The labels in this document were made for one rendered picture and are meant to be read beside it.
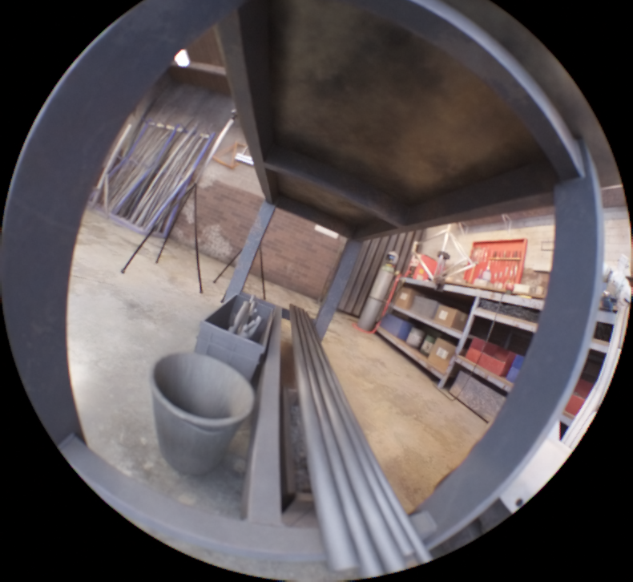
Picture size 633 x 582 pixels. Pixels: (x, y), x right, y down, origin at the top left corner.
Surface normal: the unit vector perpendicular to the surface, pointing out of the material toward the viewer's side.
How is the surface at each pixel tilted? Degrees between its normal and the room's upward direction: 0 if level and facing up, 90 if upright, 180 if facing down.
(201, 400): 85
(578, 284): 90
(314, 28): 180
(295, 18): 180
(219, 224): 90
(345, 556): 15
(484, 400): 90
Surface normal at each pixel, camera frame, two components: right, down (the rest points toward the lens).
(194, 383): 0.49, 0.08
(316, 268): 0.14, 0.04
